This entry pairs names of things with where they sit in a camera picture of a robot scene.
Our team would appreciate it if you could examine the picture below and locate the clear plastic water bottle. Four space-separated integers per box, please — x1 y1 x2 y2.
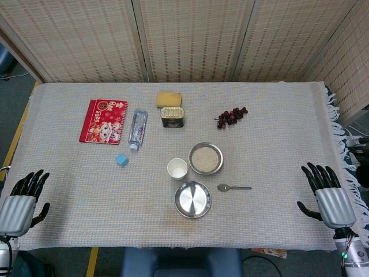
127 108 148 152

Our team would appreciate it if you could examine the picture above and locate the blue office chair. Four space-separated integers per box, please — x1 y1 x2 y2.
0 43 15 80

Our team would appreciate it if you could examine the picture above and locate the tin can with gold lid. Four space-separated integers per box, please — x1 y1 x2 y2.
160 106 186 129

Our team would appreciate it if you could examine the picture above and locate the yellow sponge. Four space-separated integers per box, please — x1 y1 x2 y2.
156 91 183 109

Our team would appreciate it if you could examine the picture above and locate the metal spoon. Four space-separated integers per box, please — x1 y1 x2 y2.
217 183 253 192

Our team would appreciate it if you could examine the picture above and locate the white paper cup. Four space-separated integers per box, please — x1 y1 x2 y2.
167 158 189 181

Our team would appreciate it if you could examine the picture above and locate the woven grey tablecloth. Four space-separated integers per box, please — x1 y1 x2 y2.
0 81 369 251

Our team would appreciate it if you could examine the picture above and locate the bamboo folding screen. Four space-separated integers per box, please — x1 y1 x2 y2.
0 0 369 125

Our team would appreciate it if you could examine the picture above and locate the red calendar notebook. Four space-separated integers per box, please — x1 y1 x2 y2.
78 99 129 145

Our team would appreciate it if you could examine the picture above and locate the bunch of dark red grapes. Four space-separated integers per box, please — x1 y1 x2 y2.
214 107 249 130

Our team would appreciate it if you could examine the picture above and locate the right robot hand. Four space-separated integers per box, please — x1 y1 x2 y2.
296 162 357 229

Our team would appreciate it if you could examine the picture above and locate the metal bowl with rice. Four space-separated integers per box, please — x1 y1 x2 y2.
188 142 224 175

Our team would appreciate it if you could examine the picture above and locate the empty metal plate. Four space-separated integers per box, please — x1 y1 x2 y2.
174 181 212 219

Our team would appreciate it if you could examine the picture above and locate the black cable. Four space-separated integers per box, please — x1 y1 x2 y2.
242 255 282 277

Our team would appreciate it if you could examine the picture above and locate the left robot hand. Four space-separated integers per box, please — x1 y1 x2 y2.
0 169 51 238

